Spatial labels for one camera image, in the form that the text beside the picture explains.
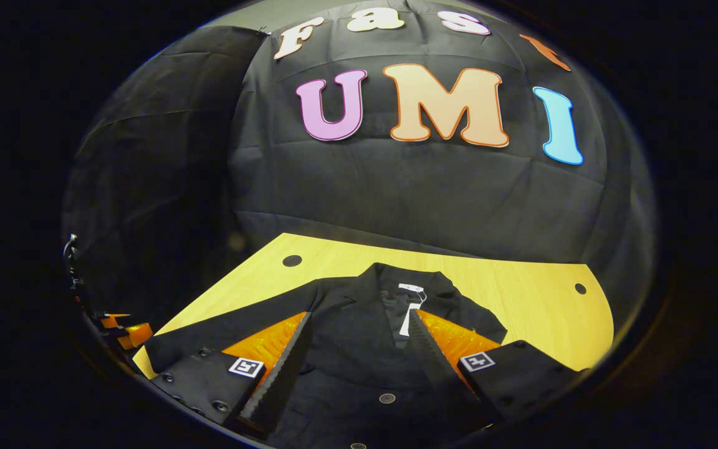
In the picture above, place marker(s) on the black backdrop cloth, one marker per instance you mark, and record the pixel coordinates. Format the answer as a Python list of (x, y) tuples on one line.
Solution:
[(396, 199)]

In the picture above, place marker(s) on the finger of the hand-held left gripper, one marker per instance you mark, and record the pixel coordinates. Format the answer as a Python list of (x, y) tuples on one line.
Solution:
[(114, 320), (138, 335)]

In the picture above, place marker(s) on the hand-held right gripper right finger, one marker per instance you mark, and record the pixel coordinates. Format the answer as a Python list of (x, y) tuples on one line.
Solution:
[(434, 362)]

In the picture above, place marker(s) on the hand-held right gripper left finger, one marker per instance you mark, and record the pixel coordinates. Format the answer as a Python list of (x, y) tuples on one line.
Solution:
[(278, 380)]

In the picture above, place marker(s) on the black buttoned shirt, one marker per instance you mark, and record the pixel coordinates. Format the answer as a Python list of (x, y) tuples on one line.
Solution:
[(346, 349)]

